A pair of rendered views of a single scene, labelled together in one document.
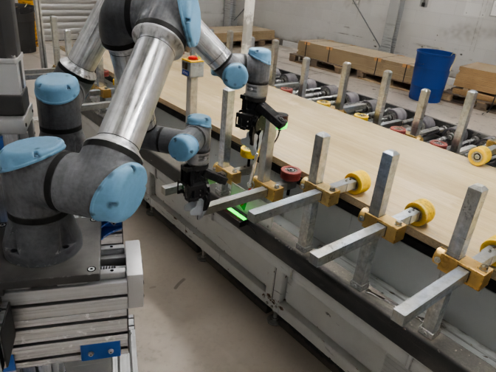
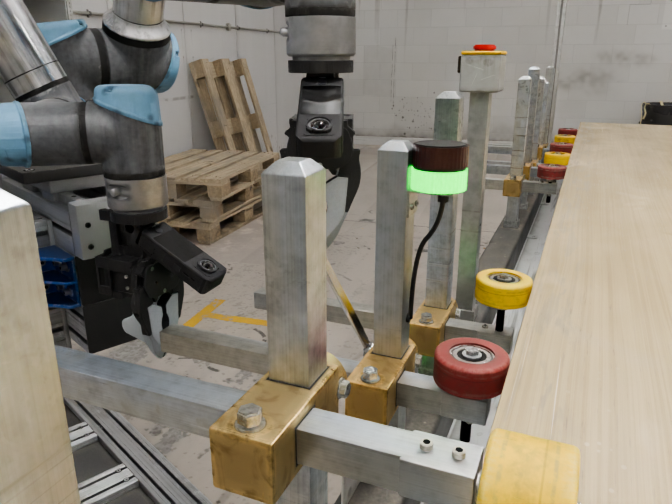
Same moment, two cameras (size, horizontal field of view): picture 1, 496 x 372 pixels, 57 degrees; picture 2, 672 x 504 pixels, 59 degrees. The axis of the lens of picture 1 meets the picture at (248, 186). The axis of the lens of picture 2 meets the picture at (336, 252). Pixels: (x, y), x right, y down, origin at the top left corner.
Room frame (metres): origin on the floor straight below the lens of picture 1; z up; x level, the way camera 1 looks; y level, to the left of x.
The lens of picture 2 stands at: (1.23, -0.61, 1.21)
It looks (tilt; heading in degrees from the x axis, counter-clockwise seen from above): 18 degrees down; 65
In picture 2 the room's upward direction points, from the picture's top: straight up
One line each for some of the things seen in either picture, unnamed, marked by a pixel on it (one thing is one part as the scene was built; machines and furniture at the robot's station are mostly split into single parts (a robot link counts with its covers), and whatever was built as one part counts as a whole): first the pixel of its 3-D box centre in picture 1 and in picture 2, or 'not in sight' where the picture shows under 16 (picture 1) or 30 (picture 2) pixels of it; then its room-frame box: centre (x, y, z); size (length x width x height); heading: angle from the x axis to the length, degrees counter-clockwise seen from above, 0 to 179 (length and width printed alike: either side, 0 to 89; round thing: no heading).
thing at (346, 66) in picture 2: (252, 112); (321, 116); (1.51, 0.01, 1.15); 0.09 x 0.08 x 0.12; 62
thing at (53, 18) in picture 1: (56, 51); (544, 121); (3.25, 1.44, 0.93); 0.04 x 0.04 x 0.48; 42
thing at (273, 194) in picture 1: (267, 187); (386, 376); (1.56, -0.07, 0.85); 0.14 x 0.06 x 0.05; 42
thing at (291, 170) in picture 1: (289, 181); (468, 395); (1.61, -0.16, 0.85); 0.08 x 0.08 x 0.11
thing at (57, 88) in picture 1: (58, 100); (58, 60); (1.26, 0.56, 1.21); 0.13 x 0.12 x 0.14; 12
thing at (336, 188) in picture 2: (252, 140); (335, 208); (1.52, 0.00, 1.04); 0.06 x 0.03 x 0.09; 62
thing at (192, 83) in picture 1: (190, 125); (472, 210); (1.95, 0.28, 0.93); 0.05 x 0.05 x 0.45; 42
